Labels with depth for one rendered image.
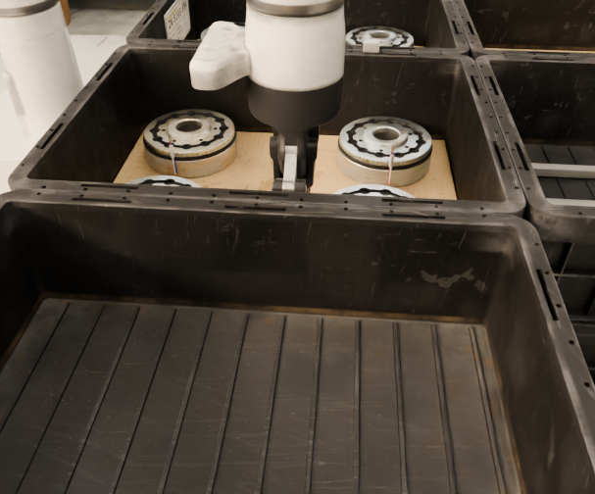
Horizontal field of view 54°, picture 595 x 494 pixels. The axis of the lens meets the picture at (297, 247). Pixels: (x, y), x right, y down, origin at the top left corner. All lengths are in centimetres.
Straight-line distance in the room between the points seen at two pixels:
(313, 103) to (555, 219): 19
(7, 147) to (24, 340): 45
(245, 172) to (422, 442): 36
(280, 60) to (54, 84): 49
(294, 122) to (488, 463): 27
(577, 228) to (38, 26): 66
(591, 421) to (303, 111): 28
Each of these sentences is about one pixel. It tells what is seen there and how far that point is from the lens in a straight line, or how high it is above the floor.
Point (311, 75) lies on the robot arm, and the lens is 44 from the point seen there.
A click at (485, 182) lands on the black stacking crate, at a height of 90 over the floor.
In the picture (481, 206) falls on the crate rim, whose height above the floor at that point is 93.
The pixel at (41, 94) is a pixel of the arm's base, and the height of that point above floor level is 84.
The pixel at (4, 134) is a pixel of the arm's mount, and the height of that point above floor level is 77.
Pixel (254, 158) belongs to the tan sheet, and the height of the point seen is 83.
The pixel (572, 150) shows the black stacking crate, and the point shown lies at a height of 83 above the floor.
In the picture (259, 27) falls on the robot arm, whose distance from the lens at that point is 44.
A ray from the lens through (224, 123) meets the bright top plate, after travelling 69.
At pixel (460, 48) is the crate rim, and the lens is 72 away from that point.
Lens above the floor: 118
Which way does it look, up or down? 40 degrees down
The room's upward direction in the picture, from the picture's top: straight up
